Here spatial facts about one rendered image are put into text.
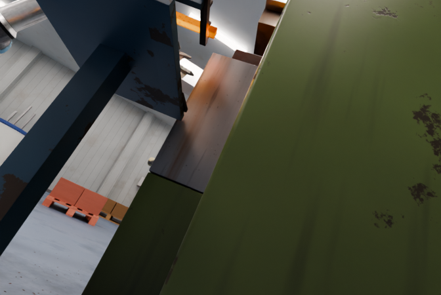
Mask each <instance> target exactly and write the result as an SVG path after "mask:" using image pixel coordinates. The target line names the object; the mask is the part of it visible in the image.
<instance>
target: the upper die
mask: <svg viewBox="0 0 441 295"><path fill-rule="evenodd" d="M280 15H281V12H277V11H274V10H270V9H264V11H263V13H262V15H261V17H260V19H259V22H258V26H257V35H256V39H255V48H254V53H253V54H256V55H259V56H263V54H264V52H265V50H266V48H267V45H268V43H269V40H270V38H271V36H272V34H273V32H274V29H275V27H276V24H277V23H278V20H279V18H280Z"/></svg>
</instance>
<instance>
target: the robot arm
mask: <svg viewBox="0 0 441 295"><path fill-rule="evenodd" d="M46 19H47V17H46V15H45V13H44V12H43V11H42V9H41V7H40V6H39V4H38V3H37V1H36V0H17V1H14V2H12V3H9V4H7V5H4V6H2V7H0V53H1V54H3V53H4V52H7V51H8V50H9V49H10V48H11V46H12V45H11V44H12V39H15V38H16V33H17V32H18V31H20V30H23V29H25V28H28V27H30V26H32V25H34V24H36V23H38V22H41V21H43V20H46ZM179 57H180V61H181V60H182V59H183V58H187V59H191V58H192V57H191V56H189V55H187V54H185V53H183V52H180V51H179ZM180 74H181V79H183V78H184V77H185V76H186V75H191V76H194V74H193V73H192V71H190V70H189V69H187V68H185V67H183V66H182V65H181V64H180Z"/></svg>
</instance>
